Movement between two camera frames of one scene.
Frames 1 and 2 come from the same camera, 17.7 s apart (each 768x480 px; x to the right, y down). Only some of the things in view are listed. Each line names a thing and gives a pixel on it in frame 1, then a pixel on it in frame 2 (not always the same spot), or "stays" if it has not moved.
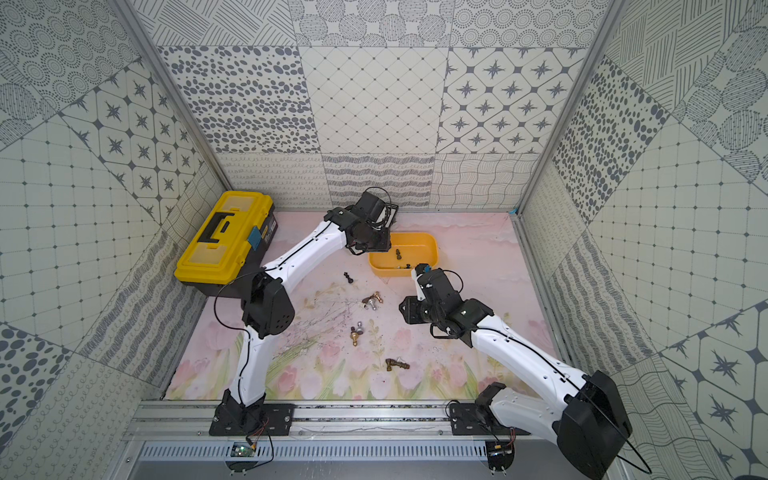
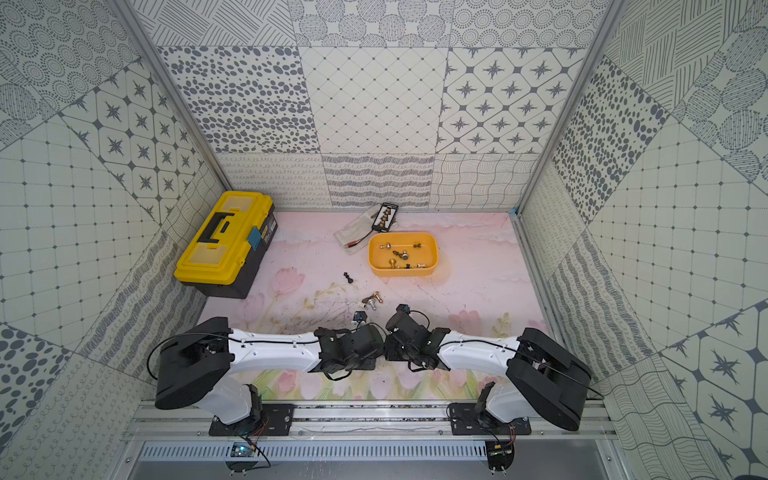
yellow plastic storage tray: (406, 250) stays
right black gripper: (409, 314) to (389, 350)
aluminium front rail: (327, 421) stays
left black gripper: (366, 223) to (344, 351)
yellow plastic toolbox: (234, 243) stays
